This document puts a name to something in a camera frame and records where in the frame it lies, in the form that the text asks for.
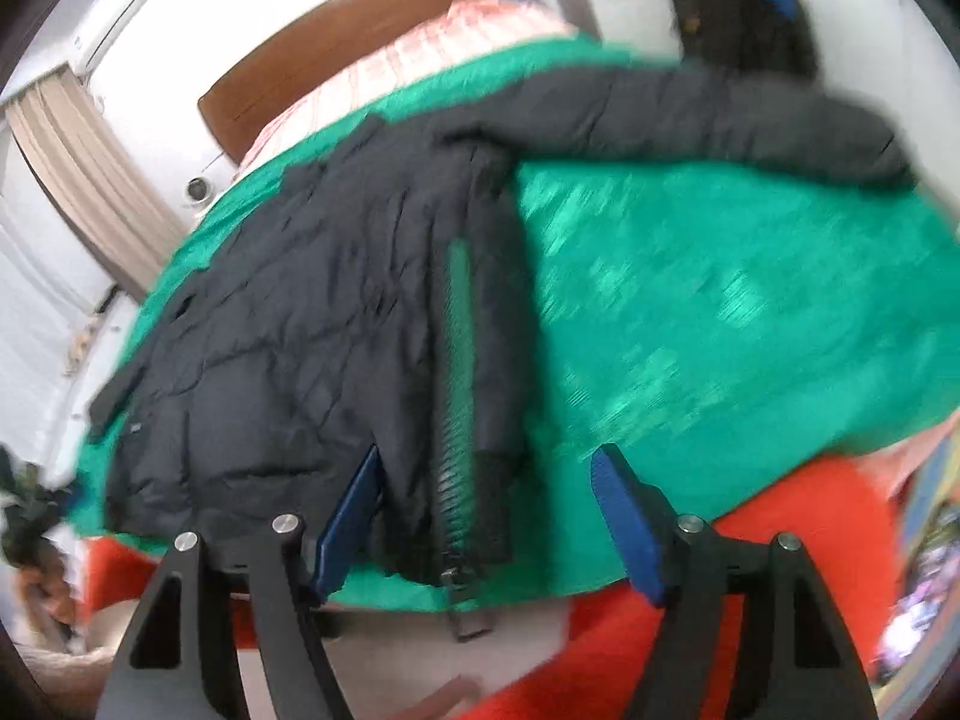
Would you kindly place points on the black puffer jacket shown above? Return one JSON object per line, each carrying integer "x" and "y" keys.
{"x": 380, "y": 305}

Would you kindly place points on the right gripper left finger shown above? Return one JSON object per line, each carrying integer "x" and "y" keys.
{"x": 179, "y": 659}

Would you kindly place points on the wooden headboard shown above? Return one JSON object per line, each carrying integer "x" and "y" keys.
{"x": 299, "y": 58}

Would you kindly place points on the white round fan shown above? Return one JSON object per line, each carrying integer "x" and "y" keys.
{"x": 199, "y": 191}

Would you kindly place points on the orange garment of operator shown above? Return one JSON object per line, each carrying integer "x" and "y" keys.
{"x": 584, "y": 683}

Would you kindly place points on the white air conditioner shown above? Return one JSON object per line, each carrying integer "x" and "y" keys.
{"x": 101, "y": 27}

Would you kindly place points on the black and blue hanging coat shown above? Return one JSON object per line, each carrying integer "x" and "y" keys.
{"x": 748, "y": 36}

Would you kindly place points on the beige curtain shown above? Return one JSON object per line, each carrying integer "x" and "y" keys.
{"x": 93, "y": 182}

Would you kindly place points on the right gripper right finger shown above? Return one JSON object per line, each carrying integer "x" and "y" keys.
{"x": 794, "y": 658}

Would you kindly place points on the pink plaid bed sheet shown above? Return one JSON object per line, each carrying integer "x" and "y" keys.
{"x": 468, "y": 30}

